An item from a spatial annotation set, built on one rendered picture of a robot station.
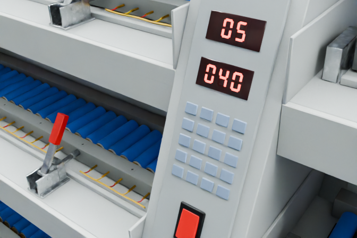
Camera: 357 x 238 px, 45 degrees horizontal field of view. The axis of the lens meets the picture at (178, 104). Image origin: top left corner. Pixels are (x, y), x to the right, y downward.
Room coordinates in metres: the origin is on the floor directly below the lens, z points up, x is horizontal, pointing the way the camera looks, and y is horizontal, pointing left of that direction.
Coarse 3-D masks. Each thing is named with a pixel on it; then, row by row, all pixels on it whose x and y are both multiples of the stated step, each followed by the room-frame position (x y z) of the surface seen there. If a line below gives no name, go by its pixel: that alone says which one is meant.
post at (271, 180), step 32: (192, 0) 0.35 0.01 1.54; (320, 0) 0.31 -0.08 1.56; (192, 32) 0.34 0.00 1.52; (288, 32) 0.30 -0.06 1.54; (160, 160) 0.34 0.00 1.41; (256, 160) 0.30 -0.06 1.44; (288, 160) 0.34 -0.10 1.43; (256, 192) 0.30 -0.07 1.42; (288, 192) 0.36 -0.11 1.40; (256, 224) 0.31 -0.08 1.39
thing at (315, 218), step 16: (304, 192) 0.40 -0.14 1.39; (352, 192) 0.41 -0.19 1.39; (288, 208) 0.36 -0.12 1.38; (304, 208) 0.41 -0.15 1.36; (320, 208) 0.42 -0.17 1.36; (336, 208) 0.41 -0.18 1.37; (352, 208) 0.40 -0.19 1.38; (272, 224) 0.34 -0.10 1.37; (288, 224) 0.38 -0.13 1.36; (304, 224) 0.40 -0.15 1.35; (320, 224) 0.40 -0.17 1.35; (336, 224) 0.38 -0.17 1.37; (352, 224) 0.38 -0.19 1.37
